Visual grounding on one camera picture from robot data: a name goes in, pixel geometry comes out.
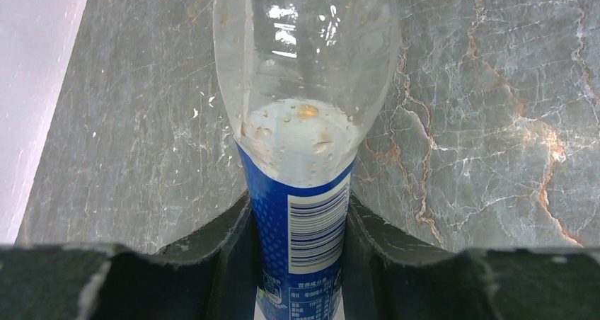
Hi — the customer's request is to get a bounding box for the blue label bottle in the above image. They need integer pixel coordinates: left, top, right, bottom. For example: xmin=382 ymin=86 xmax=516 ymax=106
xmin=213 ymin=0 xmax=400 ymax=319

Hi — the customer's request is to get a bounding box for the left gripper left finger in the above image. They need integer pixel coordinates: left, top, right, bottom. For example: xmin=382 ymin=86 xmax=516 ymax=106
xmin=1 ymin=194 xmax=255 ymax=319

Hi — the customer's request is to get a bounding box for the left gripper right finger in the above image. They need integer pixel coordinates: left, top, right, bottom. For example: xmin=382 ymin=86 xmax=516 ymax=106
xmin=342 ymin=195 xmax=599 ymax=319

